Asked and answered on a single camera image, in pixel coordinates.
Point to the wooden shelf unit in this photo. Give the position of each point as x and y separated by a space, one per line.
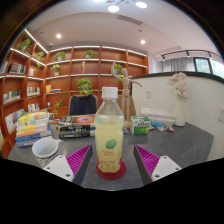
66 70

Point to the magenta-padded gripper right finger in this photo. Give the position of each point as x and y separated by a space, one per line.
163 166

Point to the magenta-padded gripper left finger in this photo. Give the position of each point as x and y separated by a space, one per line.
61 166

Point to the grey curtain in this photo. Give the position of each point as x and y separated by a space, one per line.
178 65

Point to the dark book stack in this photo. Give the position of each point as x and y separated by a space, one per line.
76 128

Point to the yellow drink bottle white cap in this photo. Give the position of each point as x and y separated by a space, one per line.
109 133

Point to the white patterned mug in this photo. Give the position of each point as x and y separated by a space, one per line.
46 150

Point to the flat round red coaster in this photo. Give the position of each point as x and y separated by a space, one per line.
111 176

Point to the window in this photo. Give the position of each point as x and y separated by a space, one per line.
210 66

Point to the small green white box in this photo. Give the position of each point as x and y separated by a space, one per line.
140 126

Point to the white box stack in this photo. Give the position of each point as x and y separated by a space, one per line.
158 115

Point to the ceiling air vent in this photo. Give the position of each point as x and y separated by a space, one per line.
129 19

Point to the white vase with flowers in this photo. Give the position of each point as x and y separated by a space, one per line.
180 111

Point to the branched ceiling lamp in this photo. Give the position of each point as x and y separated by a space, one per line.
113 7

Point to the round recessed ceiling light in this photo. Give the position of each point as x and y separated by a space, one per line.
142 41
58 35

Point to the wooden artist mannequin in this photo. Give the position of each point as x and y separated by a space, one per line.
126 93

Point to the colourful book stack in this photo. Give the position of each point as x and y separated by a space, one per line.
33 128

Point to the black ceiling track rail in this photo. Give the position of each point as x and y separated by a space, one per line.
190 51

